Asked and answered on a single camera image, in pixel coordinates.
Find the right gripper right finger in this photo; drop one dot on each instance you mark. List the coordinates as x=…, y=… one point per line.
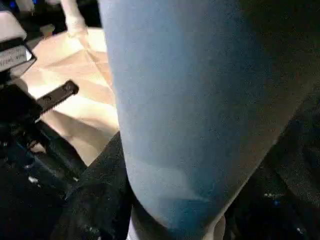
x=280, y=200

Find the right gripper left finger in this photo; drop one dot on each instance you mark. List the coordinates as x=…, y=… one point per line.
x=97, y=200

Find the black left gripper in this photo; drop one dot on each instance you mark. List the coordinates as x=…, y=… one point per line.
x=25, y=105

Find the white plastic table top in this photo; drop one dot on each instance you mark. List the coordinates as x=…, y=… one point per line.
x=75, y=90

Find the black work mat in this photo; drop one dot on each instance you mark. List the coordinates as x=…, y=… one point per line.
x=300, y=165

